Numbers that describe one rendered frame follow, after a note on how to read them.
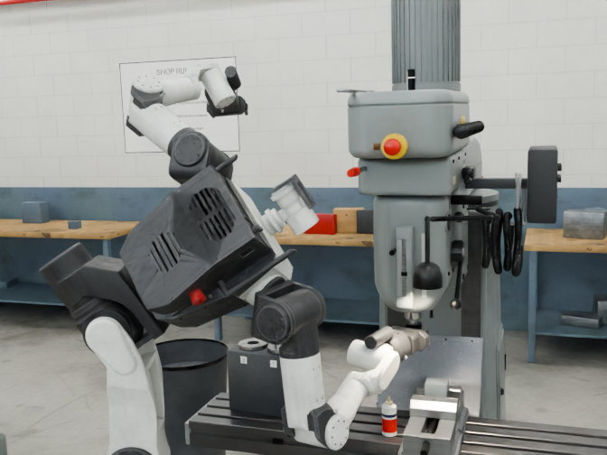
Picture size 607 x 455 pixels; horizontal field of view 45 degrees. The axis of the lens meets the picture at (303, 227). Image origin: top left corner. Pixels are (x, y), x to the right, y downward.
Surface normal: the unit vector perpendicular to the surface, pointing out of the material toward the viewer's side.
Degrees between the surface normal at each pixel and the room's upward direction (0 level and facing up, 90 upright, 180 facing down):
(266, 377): 90
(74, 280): 90
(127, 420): 90
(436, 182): 90
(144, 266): 74
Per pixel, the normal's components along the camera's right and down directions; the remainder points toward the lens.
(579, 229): -0.51, 0.15
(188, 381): 0.24, 0.21
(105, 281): 0.01, 0.15
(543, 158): -0.31, 0.15
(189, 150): -0.31, -0.26
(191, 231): -0.48, -0.11
